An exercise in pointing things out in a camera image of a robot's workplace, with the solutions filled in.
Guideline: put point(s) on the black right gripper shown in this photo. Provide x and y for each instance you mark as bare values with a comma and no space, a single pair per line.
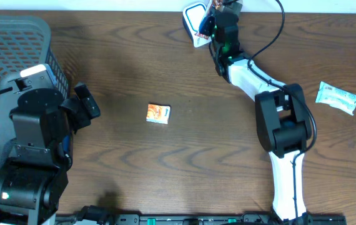
205,24

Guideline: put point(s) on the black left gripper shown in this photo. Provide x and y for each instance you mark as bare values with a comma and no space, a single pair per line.
79,118

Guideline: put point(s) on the red Top chocolate bar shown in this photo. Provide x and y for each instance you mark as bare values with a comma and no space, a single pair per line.
213,8

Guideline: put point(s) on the orange tissue packet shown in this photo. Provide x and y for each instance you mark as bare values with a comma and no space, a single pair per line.
158,114

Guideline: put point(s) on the teal snack packet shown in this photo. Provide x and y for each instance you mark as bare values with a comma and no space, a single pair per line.
336,98

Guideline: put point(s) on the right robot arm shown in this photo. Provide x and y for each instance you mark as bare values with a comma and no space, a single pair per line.
286,128

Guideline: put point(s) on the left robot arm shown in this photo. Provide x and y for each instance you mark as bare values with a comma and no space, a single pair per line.
37,125

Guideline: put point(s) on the white barcode scanner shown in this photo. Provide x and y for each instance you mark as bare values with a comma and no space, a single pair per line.
192,16

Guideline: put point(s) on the grey plastic mesh basket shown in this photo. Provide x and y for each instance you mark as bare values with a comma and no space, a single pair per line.
26,62

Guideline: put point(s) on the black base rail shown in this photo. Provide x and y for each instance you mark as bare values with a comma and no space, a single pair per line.
100,216

